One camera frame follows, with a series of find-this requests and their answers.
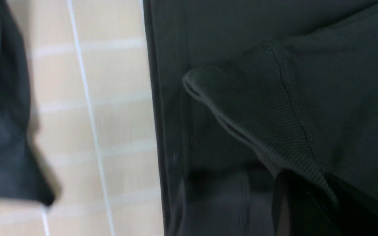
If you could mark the beige grid-pattern table mat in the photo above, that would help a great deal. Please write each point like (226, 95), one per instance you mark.
(92, 122)

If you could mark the dark gray garment in pile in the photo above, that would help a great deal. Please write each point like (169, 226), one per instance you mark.
(20, 174)

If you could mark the dark gray long-sleeve shirt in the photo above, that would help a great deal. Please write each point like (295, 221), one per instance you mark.
(246, 89)

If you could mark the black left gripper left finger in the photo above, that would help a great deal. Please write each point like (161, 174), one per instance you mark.
(300, 209)

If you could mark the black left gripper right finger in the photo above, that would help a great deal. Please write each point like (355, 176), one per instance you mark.
(358, 212)

